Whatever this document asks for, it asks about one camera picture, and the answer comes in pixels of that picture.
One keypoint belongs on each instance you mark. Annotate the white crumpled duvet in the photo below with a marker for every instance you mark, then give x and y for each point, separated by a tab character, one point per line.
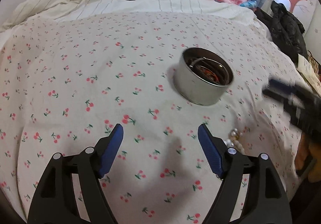
62	10

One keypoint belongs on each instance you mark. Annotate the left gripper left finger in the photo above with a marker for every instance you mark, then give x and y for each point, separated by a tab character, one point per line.
54	200

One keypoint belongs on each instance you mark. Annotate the round silver metal tin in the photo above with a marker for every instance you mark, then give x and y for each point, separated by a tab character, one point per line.
202	76

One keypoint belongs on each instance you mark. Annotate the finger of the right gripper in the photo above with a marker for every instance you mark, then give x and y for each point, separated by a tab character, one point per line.
281	88
279	95

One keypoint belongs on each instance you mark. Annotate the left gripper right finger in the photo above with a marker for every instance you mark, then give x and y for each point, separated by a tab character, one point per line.
266	200

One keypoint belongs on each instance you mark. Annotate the cherry print bed sheet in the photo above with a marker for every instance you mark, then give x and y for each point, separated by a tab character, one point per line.
66	84

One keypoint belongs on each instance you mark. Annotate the right hand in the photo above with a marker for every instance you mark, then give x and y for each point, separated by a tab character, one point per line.
306	153

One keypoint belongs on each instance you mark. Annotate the paper bag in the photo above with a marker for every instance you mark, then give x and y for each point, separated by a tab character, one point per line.
306	70

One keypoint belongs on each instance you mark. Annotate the black jacket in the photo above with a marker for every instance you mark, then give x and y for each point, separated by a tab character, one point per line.
286	31

